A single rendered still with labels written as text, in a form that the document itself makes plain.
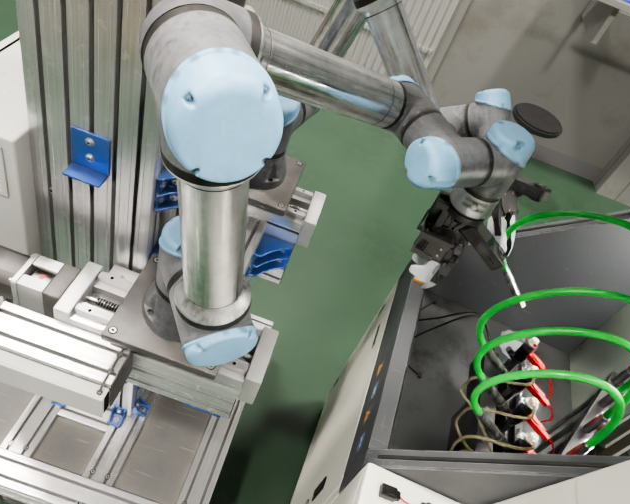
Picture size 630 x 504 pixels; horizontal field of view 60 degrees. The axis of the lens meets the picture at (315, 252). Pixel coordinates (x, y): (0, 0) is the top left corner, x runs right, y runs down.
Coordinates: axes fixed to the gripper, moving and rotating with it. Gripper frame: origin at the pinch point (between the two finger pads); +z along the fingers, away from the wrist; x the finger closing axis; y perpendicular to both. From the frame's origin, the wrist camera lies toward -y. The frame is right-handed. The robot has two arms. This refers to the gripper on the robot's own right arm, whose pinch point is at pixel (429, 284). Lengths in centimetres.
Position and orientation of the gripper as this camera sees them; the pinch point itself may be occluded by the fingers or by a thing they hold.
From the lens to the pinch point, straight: 108.8
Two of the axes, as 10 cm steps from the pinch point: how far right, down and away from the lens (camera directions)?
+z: -2.8, 6.6, 7.0
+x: -3.0, 6.3, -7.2
